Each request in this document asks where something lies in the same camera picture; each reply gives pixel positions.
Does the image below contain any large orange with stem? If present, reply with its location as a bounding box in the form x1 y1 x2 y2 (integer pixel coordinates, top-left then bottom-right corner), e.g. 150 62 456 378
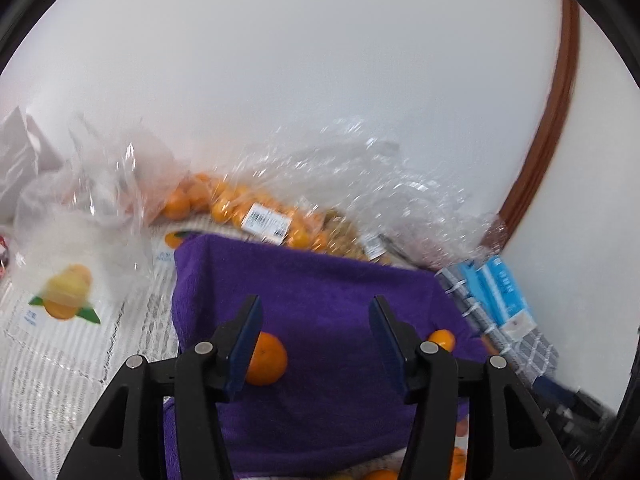
449 446 466 480

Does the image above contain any small orange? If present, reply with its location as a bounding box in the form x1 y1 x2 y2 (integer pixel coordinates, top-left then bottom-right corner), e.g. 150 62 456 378
245 332 288 387
427 330 457 353

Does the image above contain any oval orange fruit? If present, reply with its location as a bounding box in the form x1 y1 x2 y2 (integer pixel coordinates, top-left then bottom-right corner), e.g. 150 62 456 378
360 468 398 480

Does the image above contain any grey checked folded cloth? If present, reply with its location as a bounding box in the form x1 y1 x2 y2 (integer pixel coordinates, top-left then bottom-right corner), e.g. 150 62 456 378
435 268 559 385

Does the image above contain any blue white tissue pack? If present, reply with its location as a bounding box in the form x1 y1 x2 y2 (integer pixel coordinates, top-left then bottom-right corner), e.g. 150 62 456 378
454 256 537 342

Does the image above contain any purple towel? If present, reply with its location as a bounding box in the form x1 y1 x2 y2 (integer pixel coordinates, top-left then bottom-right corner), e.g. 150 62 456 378
171 235 487 478

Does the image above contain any clear plastic bag of fruit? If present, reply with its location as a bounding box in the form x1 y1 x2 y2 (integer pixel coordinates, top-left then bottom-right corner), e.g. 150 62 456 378
13 120 506 278

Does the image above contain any white plastic bag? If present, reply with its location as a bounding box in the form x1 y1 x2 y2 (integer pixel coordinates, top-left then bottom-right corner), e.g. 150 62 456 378
1 106 64 224

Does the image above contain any brown wooden door frame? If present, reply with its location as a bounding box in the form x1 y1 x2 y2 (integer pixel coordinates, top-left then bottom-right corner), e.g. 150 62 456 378
482 0 580 249

